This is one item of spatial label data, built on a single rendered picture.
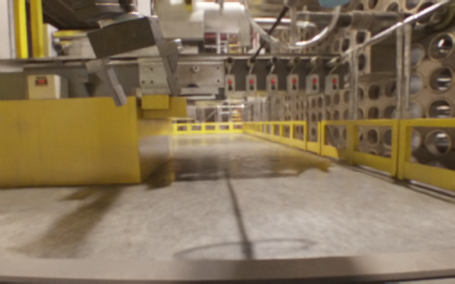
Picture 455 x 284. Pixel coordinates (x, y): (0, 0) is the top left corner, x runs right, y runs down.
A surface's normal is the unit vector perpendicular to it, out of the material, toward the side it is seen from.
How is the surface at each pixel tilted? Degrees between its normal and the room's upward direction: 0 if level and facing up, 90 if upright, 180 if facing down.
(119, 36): 114
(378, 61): 90
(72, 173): 90
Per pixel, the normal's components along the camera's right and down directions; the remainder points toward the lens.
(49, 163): 0.07, 0.08
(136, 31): -0.11, 0.48
